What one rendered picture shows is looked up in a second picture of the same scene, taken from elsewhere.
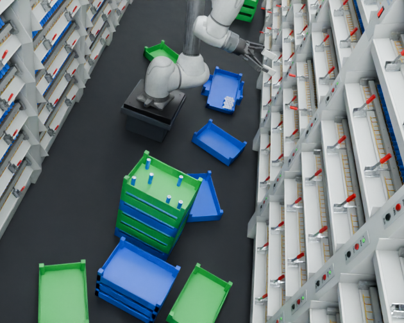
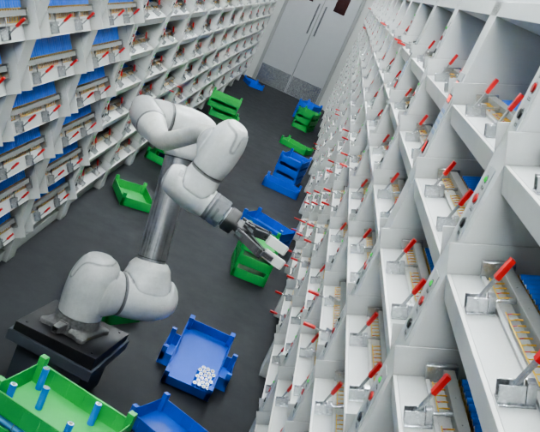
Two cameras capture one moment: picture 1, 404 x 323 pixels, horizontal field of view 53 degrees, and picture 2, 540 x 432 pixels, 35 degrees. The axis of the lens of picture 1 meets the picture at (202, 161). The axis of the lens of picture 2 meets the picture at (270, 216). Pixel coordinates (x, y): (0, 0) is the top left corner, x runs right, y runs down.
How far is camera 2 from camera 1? 78 cm
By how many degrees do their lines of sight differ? 31
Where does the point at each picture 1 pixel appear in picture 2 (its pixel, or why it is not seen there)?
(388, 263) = (410, 386)
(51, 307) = not seen: outside the picture
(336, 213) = (353, 400)
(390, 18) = (435, 150)
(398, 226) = (420, 321)
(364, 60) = (406, 212)
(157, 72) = (88, 273)
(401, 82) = (443, 204)
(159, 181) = (57, 411)
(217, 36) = (197, 194)
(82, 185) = not seen: outside the picture
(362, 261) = (376, 407)
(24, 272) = not seen: outside the picture
